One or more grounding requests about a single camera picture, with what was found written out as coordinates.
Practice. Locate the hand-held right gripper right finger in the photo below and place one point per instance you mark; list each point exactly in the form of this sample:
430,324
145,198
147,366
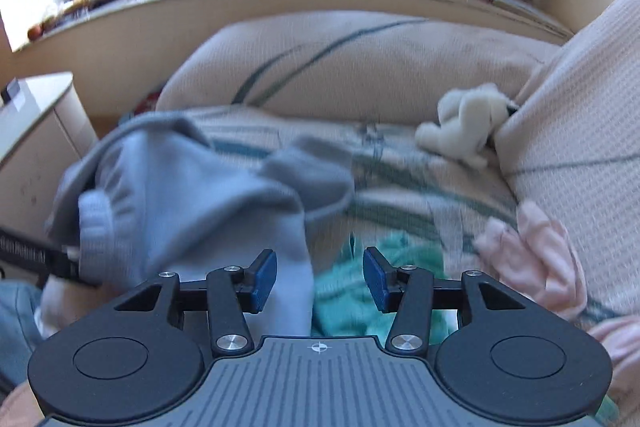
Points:
375,279

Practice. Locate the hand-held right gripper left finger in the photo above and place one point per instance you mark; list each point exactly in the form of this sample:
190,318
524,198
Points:
262,279

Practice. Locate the teal green garment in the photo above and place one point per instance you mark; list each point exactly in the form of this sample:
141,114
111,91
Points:
345,297

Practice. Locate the grey-blue sweatshirt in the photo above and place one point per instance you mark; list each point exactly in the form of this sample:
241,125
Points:
200,207

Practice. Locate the pale pink garment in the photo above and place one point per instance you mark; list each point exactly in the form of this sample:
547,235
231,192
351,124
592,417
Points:
545,257

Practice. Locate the person's blue jeans leg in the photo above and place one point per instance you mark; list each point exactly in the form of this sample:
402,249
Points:
17,317

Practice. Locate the floral waffle bedspread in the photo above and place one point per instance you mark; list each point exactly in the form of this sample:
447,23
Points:
430,197

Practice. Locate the white bedside table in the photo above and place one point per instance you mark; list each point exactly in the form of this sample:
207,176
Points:
45,127

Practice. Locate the small dark box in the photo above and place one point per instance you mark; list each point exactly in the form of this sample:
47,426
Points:
12,94

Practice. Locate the white plush toy dog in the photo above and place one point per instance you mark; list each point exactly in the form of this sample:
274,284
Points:
465,122

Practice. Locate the beige leaf-print pillow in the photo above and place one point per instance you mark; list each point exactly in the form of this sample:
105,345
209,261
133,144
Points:
350,62

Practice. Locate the beige waffle pillow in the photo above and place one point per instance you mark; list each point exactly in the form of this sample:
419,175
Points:
590,132

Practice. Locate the stack of papers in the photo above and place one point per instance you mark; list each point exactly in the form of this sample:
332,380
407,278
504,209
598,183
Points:
520,9

